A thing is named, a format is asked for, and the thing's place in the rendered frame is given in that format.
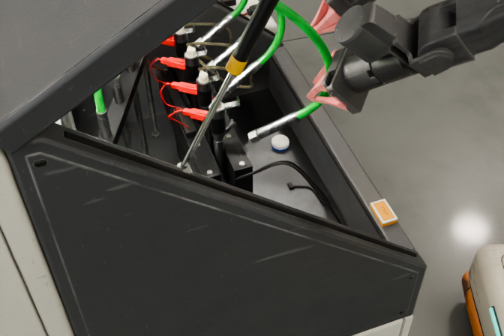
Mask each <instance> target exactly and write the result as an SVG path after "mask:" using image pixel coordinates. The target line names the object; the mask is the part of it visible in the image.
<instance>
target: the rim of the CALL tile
mask: <svg viewBox="0 0 504 336"><path fill-rule="evenodd" d="M381 201H385V203H386V205H387V206H388V207H389V209H390V210H391V213H392V214H393V215H394V218H392V219H389V220H385V221H384V220H383V219H382V217H381V216H380V213H379V212H378V211H377V209H376V207H375V206H374V203H378V202H381ZM370 205H371V207H372V208H373V210H374V211H375V213H376V215H377V216H378V218H379V219H380V221H381V222H382V224H387V223H390V222H392V221H397V220H398V218H397V216H396V215H395V213H394V212H393V211H392V209H391V207H390V205H389V204H388V203H387V201H386V199H381V200H378V201H376V202H371V203H370Z"/></svg>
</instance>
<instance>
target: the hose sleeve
mask: <svg viewBox="0 0 504 336"><path fill-rule="evenodd" d="M296 112H297V111H295V112H292V113H290V114H288V115H285V116H284V117H282V118H279V119H278V120H275V121H273V122H271V123H269V124H266V125H265V126H262V127H260V128H258V129H257V130H256V135H257V136H258V137H259V138H260V139H262V138H264V137H267V136H268V135H272V134H273V133H275V132H277V131H280V130H282V129H284V128H286V127H288V126H291V125H294V124H295V123H296V122H300V121H301V119H299V118H298V117H297V115H296Z"/></svg>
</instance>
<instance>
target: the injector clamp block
mask: <svg viewBox="0 0 504 336"><path fill-rule="evenodd" d="M162 70H163V71H168V70H170V71H171V74H172V76H173V78H174V80H175V82H178V83H180V80H179V78H178V75H177V73H176V71H175V68H174V67H167V68H164V69H161V70H157V78H158V80H160V81H162V79H161V72H162ZM162 82H163V81H162ZM211 90H212V96H214V95H216V94H217V92H216V91H215V88H214V86H213V85H212V84H211ZM180 94H181V96H182V99H183V101H184V104H185V106H186V107H187V108H188V109H192V107H191V104H190V102H189V100H188V97H187V95H186V94H185V92H181V91H180ZM162 95H163V99H164V100H165V102H166V103H167V104H169V105H172V102H171V100H170V97H169V95H168V93H167V90H166V88H165V87H164V88H163V89H162ZM162 102H163V101H162ZM163 105H164V107H165V110H166V112H167V115H170V114H172V113H174V112H175V110H174V107H171V106H167V105H166V104H165V103H164V102H163ZM171 118H173V119H175V120H176V121H174V120H171V119H170V122H171V124H172V127H173V130H174V131H175V141H176V148H177V154H178V158H179V160H180V162H183V160H184V159H185V156H186V154H187V153H188V150H189V148H190V147H191V144H192V142H193V141H194V138H195V137H191V138H188V139H187V138H186V136H185V133H184V131H183V129H182V126H181V124H180V123H178V122H177V121H179V119H178V116H177V115H176V113H175V114H173V115H172V116H171ZM229 120H230V118H229V116H228V115H227V112H226V110H225V121H226V123H227V122H228V121H229ZM192 121H193V124H194V126H195V128H196V133H197V132H198V130H199V129H200V124H199V122H198V121H197V120H196V119H193V118H192ZM212 139H213V149H214V155H213V154H212V151H211V149H210V148H209V144H208V143H207V141H206V138H205V136H204V135H203V137H202V139H201V141H200V143H199V145H198V147H197V149H196V151H195V153H194V155H193V157H192V158H191V160H190V163H189V165H190V168H191V170H192V172H194V173H198V174H200V175H203V176H206V177H209V178H211V179H215V180H218V181H219V182H222V174H221V171H220V170H219V167H218V165H217V163H216V160H215V147H214V137H212ZM224 158H225V172H226V179H227V181H228V183H229V185H232V186H234V187H237V188H241V189H242V190H245V191H249V192H251V193H253V175H249V176H248V177H245V178H240V179H238V180H236V178H237V177H239V176H243V175H245V174H248V173H252V172H253V165H252V163H251V161H250V159H249V157H248V155H247V153H246V151H245V149H244V147H243V145H242V143H241V141H240V139H239V137H238V135H237V133H236V130H235V128H234V127H233V128H232V129H231V131H230V132H228V133H227V134H225V136H224Z"/></svg>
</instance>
